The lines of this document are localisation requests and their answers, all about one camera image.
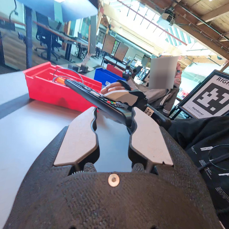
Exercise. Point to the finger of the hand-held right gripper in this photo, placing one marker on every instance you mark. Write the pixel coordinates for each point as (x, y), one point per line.
(121, 95)

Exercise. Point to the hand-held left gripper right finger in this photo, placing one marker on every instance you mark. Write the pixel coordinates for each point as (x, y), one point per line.
(150, 141)

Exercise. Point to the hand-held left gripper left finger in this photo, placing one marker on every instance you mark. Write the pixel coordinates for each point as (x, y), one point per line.
(78, 137)

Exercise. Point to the black bar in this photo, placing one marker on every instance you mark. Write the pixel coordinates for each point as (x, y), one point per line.
(100, 102)

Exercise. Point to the red storage bin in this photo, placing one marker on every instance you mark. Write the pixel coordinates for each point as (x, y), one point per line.
(50, 93)
(114, 68)

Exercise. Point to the person's right forearm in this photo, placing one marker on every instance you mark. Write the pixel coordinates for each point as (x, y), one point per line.
(193, 128)

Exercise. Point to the person's right hand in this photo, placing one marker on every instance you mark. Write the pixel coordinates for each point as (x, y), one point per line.
(112, 88)

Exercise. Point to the blue storage bin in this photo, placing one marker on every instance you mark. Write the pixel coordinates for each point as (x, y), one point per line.
(105, 77)

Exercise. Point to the brown whiteboard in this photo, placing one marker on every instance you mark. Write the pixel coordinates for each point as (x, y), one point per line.
(108, 43)
(121, 51)

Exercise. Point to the dark grey cube charger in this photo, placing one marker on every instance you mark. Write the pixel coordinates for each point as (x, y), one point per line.
(84, 68)
(73, 68)

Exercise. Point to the orange box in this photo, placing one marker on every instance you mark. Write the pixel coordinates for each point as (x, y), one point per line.
(60, 80)

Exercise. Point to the grey board on stand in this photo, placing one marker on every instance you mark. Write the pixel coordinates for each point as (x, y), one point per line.
(93, 35)

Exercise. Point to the framed marker sign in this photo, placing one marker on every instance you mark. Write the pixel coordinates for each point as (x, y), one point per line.
(209, 96)

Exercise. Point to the ceiling projector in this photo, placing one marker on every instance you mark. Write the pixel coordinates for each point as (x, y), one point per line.
(166, 17)

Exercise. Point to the wooden office desk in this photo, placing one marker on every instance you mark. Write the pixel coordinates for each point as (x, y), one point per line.
(59, 34)

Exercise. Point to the black office chair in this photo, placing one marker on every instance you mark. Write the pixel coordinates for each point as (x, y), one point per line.
(46, 39)

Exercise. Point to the black light stand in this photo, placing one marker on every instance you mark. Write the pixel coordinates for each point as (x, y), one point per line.
(28, 39)

